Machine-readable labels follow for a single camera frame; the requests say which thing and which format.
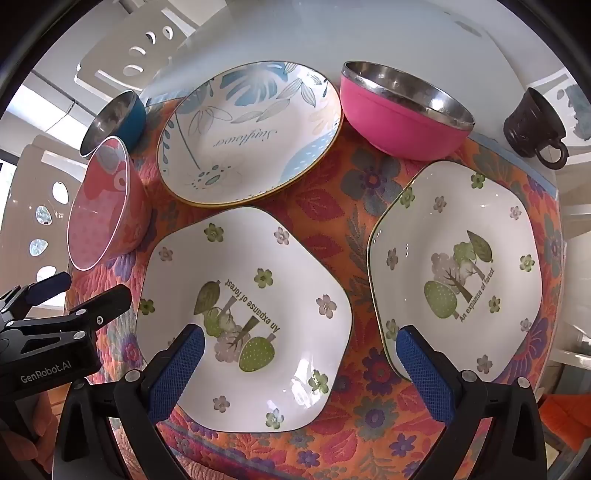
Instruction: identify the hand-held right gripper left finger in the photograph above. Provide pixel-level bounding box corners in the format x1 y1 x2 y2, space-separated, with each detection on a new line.
53 323 206 480

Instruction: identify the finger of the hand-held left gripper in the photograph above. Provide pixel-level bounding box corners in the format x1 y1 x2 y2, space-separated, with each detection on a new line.
68 285 132 332
0 272 72 308

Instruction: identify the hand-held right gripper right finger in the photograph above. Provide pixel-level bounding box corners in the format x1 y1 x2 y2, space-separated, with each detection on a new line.
396 324 548 480

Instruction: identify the white forest print plate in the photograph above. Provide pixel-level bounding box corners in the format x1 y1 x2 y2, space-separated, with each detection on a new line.
367 160 543 384
135 206 354 433

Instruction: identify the round blue leaf plate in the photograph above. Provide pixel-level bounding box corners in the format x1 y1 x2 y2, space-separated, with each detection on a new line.
156 60 345 208

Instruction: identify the pink steel bowl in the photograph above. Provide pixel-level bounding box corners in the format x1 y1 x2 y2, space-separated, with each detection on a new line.
340 60 476 161

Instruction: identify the person's left hand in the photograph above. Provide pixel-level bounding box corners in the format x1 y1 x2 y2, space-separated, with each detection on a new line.
0 427 40 480

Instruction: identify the pink floral bowl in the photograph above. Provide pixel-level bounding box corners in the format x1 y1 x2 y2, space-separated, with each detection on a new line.
67 136 153 271

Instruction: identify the orange cushion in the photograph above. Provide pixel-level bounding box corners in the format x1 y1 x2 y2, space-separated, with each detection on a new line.
538 394 591 462

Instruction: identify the small blue steel bowl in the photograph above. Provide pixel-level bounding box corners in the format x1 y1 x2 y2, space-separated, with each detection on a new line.
79 90 147 159

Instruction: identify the orange floral table cloth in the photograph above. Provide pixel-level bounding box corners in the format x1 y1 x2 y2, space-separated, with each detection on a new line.
65 88 566 480

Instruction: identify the dark brown mug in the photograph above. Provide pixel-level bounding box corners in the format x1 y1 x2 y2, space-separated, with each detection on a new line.
503 87 570 169

